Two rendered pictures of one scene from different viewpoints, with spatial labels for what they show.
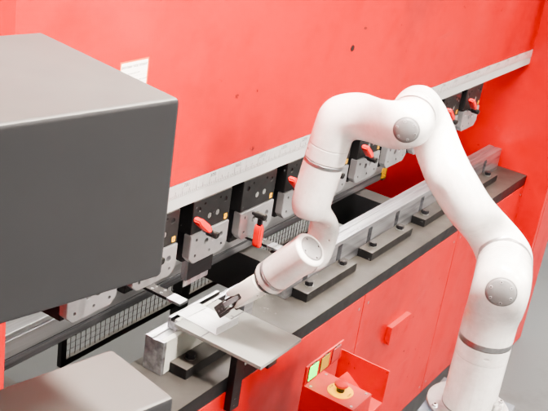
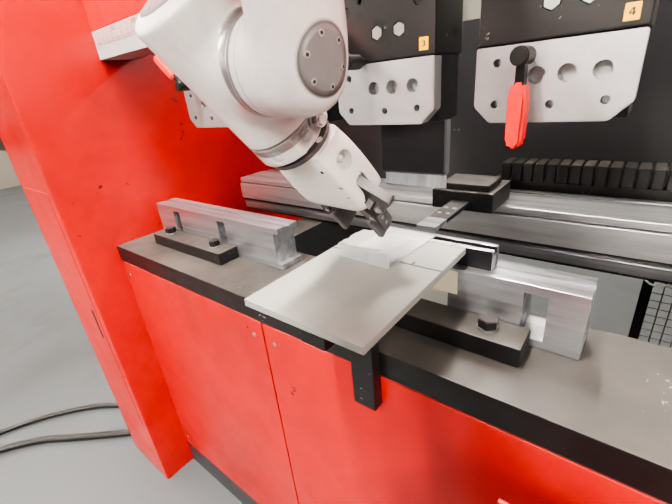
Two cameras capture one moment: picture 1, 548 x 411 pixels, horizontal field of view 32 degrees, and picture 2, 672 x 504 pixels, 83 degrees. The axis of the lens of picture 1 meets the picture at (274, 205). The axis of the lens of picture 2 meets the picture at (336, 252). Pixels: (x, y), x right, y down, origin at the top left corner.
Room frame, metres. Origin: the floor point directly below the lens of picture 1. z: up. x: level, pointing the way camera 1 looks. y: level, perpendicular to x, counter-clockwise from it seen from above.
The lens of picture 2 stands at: (2.12, -0.41, 1.23)
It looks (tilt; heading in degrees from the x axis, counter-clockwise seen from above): 24 degrees down; 100
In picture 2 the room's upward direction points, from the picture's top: 6 degrees counter-clockwise
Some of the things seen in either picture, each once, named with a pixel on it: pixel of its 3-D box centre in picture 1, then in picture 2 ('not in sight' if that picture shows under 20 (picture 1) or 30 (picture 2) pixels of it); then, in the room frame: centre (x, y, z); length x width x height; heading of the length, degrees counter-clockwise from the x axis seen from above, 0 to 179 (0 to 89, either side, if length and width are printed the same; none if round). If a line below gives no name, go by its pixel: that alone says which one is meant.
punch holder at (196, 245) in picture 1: (196, 220); (396, 57); (2.13, 0.18, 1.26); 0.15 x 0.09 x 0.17; 149
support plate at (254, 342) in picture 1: (237, 333); (363, 274); (2.07, 0.04, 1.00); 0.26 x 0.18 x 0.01; 59
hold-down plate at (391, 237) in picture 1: (386, 240); not in sight; (2.99, -0.39, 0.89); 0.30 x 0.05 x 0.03; 149
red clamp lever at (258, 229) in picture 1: (257, 229); (520, 98); (2.25, 0.03, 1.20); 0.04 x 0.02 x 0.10; 59
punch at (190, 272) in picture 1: (196, 264); (414, 154); (2.15, 0.17, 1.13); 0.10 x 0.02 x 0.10; 149
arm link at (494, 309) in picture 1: (497, 298); not in sight; (1.86, -0.50, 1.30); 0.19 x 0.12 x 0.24; 168
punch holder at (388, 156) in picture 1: (387, 136); not in sight; (2.99, -0.33, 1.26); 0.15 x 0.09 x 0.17; 149
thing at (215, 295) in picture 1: (196, 310); (430, 245); (2.17, 0.15, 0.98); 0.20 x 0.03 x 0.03; 149
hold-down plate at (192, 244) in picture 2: not in sight; (193, 244); (1.60, 0.42, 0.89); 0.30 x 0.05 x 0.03; 149
